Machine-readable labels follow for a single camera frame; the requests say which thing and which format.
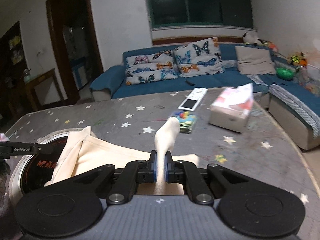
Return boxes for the clear plastic storage box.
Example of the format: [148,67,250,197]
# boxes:
[296,66,319,97]

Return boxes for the white phone box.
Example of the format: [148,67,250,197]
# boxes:
[178,88,208,111]

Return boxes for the tissue box with tissue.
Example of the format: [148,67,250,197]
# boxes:
[209,83,254,133]

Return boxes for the cream garment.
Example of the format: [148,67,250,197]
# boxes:
[45,117,183,196]

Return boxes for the right butterfly pillow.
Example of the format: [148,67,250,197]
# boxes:
[173,37,224,77]

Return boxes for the yellow orange plush toy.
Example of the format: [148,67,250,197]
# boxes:
[287,52,308,67]

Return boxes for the dark wooden door frame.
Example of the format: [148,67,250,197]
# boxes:
[46,0,104,104]

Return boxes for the beige plain pillow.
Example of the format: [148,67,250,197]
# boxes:
[235,46,276,75]

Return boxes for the colourful clear plastic case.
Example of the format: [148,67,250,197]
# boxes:
[170,110,197,133]

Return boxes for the black white plush toy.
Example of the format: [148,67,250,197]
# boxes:
[242,32,264,46]

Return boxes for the round induction cooktop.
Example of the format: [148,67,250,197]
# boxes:
[7,128,82,206]

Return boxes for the grey star patterned tablecloth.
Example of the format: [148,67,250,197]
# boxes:
[6,88,319,239]

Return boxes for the small wooden side table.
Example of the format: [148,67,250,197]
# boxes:
[24,69,65,112]

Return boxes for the dark green framed window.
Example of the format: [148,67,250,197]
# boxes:
[147,0,253,29]

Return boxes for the left butterfly pillow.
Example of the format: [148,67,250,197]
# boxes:
[125,50,179,86]

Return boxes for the butterfly pillow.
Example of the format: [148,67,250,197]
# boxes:
[125,50,179,86]
[173,37,224,77]

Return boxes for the blue corner sofa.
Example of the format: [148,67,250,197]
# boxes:
[90,44,319,150]

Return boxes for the green bowl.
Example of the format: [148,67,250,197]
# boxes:
[276,67,295,81]

